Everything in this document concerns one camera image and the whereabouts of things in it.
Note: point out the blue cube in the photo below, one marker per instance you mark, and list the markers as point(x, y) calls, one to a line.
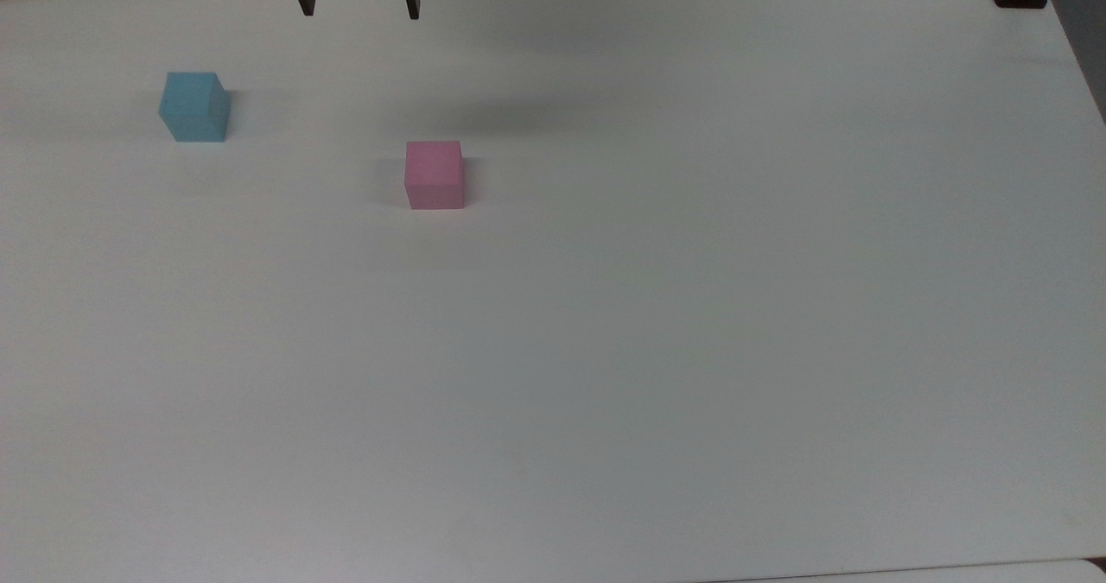
point(195, 108)

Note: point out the pink cube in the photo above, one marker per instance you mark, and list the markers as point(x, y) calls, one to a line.
point(434, 175)

